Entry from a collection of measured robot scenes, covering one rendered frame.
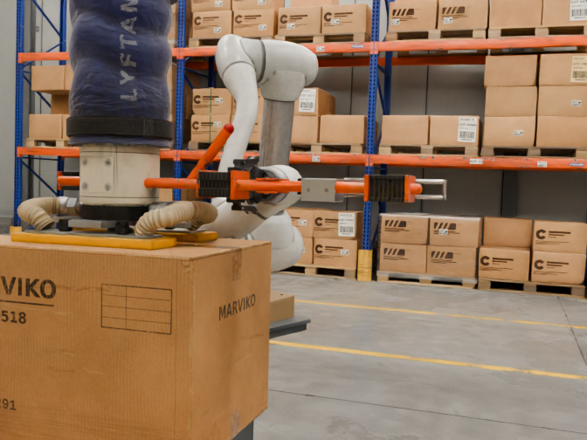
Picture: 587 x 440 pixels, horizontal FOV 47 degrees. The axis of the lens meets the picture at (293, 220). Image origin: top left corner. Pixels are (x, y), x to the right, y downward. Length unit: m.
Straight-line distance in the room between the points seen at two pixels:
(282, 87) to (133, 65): 0.76
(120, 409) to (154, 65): 0.69
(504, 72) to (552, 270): 2.41
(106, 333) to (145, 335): 0.08
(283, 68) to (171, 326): 1.07
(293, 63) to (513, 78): 6.55
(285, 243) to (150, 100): 0.93
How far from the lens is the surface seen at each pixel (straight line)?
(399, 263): 8.52
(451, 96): 9.85
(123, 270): 1.28
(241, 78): 1.97
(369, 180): 1.26
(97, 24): 1.47
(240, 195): 1.38
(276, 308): 2.23
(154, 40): 1.48
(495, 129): 8.46
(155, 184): 1.44
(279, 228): 2.20
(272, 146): 2.15
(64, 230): 1.48
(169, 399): 1.29
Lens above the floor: 1.21
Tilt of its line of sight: 3 degrees down
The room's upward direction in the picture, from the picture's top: 2 degrees clockwise
